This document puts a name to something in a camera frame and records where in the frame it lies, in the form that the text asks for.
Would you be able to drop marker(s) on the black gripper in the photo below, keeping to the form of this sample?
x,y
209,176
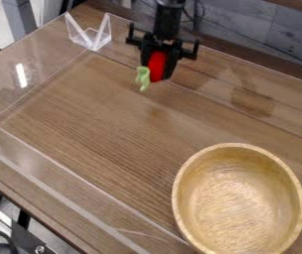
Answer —
x,y
178,48

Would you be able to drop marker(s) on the red plush strawberry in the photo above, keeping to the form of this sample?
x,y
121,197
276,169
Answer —
x,y
152,73

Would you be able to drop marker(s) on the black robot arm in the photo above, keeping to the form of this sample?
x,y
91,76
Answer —
x,y
168,19

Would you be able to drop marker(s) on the clear acrylic tray walls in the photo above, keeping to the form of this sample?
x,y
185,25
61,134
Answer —
x,y
93,147

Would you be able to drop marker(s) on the wooden bowl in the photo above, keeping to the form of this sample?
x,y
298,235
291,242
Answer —
x,y
237,201

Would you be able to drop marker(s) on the grey post top left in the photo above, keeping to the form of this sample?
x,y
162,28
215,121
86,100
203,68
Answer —
x,y
20,16

